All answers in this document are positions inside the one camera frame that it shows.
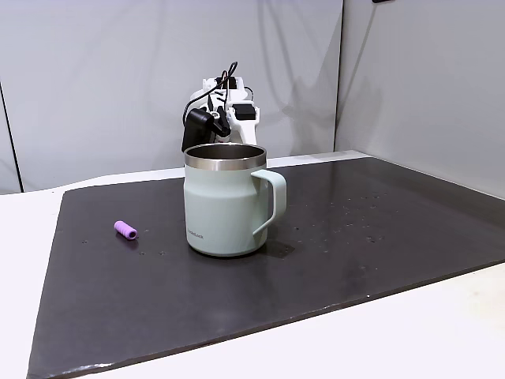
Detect pale green steel mug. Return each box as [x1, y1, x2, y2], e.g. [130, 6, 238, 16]
[183, 144, 288, 258]

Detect black rubber table mat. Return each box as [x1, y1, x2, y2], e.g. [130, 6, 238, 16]
[26, 156, 505, 379]

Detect purple ribbed pen grip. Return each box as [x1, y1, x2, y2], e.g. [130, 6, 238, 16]
[114, 220, 139, 242]

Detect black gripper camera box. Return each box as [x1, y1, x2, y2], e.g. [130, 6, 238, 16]
[181, 107, 232, 153]

